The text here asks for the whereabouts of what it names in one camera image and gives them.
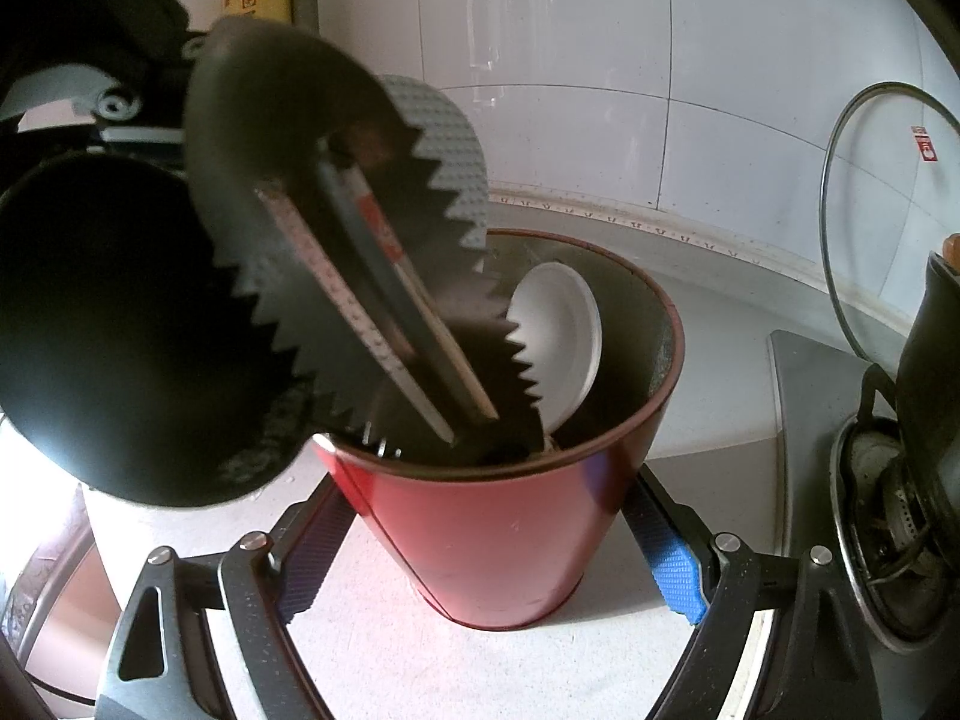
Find white ceramic soup spoon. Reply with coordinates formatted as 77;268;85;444
508;262;602;436

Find stainless steel gas stove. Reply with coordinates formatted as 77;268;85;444
770;330;958;718

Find black plastic spoon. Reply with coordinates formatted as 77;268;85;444
2;154;313;507

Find black clay pot with lid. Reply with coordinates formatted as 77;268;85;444
896;252;960;514

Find white rice paddle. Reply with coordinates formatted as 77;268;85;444
381;75;490;252

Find glass pot lid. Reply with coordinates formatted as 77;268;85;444
817;82;958;371

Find disposable chopsticks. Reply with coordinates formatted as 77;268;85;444
334;166;498;442

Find red cylindrical tin canister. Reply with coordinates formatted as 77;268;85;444
311;229;685;631

